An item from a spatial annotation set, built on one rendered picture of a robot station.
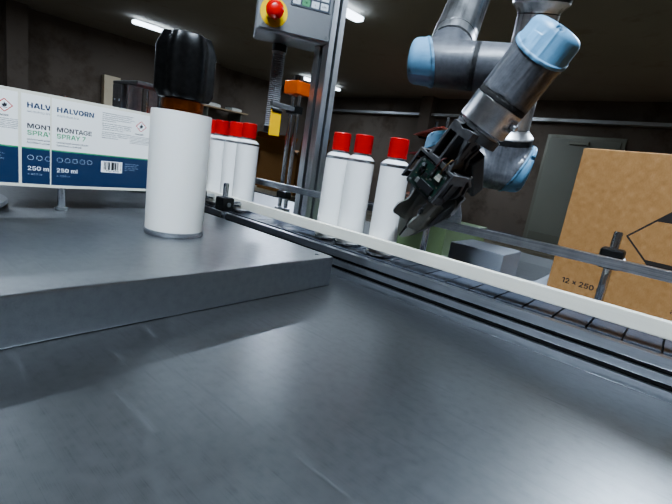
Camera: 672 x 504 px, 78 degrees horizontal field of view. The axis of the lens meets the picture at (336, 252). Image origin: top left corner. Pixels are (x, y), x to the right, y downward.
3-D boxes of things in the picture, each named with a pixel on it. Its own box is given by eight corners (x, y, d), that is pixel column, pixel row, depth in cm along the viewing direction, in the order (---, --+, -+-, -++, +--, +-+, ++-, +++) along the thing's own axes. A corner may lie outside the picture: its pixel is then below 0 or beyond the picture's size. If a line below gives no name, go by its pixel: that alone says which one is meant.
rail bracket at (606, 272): (568, 342, 60) (601, 230, 57) (578, 331, 66) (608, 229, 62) (593, 351, 58) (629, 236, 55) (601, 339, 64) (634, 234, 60)
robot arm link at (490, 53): (484, 43, 70) (480, 35, 61) (556, 48, 67) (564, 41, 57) (474, 92, 73) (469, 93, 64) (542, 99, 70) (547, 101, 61)
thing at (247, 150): (225, 209, 100) (234, 120, 96) (243, 209, 104) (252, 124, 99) (238, 213, 97) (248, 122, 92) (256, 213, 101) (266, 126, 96)
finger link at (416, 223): (385, 236, 69) (418, 192, 64) (403, 234, 73) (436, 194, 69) (397, 249, 68) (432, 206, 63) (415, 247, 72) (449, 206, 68)
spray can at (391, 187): (359, 252, 75) (379, 135, 70) (375, 250, 79) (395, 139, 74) (383, 259, 72) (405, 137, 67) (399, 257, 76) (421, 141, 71)
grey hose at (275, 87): (260, 131, 107) (269, 43, 102) (270, 133, 109) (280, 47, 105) (269, 132, 104) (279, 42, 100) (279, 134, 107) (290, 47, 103)
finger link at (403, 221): (373, 223, 70) (405, 180, 66) (392, 223, 75) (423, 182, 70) (385, 236, 69) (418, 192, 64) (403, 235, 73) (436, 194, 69)
